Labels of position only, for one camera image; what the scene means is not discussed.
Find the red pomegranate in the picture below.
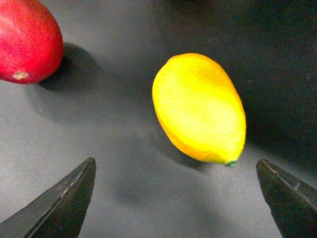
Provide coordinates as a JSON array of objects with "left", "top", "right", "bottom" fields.
[{"left": 0, "top": 0, "right": 63, "bottom": 84}]

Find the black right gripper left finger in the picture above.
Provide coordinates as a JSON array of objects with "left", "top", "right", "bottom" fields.
[{"left": 0, "top": 158, "right": 96, "bottom": 238}]

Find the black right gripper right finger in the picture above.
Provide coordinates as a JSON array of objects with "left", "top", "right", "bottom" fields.
[{"left": 256, "top": 159, "right": 317, "bottom": 238}]

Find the yellow lemon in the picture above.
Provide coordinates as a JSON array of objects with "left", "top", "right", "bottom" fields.
[{"left": 152, "top": 53, "right": 246, "bottom": 167}]

